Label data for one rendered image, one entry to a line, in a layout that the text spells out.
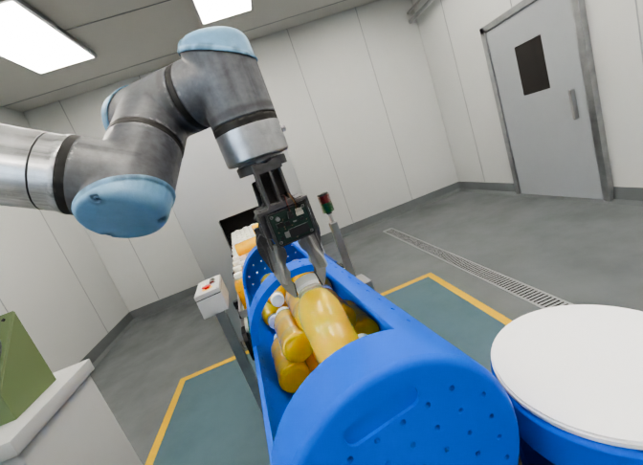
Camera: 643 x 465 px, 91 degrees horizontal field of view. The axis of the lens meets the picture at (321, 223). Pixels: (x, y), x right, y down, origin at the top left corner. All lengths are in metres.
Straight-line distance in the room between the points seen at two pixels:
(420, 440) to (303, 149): 5.07
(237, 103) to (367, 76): 5.37
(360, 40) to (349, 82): 0.67
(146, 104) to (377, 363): 0.40
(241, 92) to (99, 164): 0.18
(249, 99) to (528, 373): 0.56
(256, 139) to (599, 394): 0.55
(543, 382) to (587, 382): 0.05
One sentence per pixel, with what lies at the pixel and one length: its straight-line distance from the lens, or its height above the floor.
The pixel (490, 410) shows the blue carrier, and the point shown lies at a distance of 0.44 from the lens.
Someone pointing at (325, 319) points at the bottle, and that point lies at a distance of 0.46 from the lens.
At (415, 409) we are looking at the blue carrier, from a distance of 0.38.
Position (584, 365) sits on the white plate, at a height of 1.04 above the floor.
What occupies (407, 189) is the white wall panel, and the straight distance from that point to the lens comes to 5.83.
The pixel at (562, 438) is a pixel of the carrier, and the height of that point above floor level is 1.02.
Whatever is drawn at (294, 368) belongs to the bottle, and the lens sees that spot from 0.71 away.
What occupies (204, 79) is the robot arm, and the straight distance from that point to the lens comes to 0.44.
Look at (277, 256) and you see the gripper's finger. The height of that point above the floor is 1.33.
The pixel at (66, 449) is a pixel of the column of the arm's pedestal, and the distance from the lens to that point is 1.20.
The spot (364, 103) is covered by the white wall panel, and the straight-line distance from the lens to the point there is 5.64.
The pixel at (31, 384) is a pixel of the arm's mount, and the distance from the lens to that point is 1.22.
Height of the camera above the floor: 1.44
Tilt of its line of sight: 12 degrees down
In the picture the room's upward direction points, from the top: 20 degrees counter-clockwise
